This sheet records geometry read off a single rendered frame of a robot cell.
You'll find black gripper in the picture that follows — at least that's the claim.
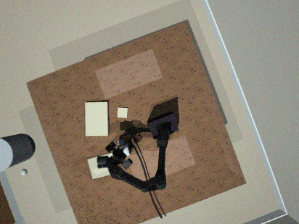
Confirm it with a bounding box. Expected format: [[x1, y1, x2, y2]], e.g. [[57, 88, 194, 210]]
[[105, 141, 133, 169]]

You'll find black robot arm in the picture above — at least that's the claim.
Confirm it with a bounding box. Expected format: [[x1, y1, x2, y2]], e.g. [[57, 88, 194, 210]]
[[97, 121, 170, 193]]

